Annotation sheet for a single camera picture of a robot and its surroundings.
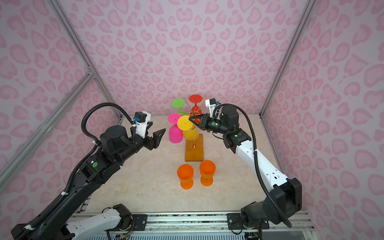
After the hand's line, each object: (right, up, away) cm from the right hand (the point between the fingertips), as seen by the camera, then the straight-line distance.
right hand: (190, 119), depth 66 cm
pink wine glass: (-8, -6, +12) cm, 16 cm away
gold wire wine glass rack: (+1, -20, +32) cm, 37 cm away
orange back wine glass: (-3, -27, +11) cm, 29 cm away
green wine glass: (-7, +10, +16) cm, 20 cm away
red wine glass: (+3, +6, +23) cm, 24 cm away
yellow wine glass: (0, -6, +3) cm, 6 cm away
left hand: (-13, -2, -5) cm, 14 cm away
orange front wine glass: (+8, -25, +11) cm, 29 cm away
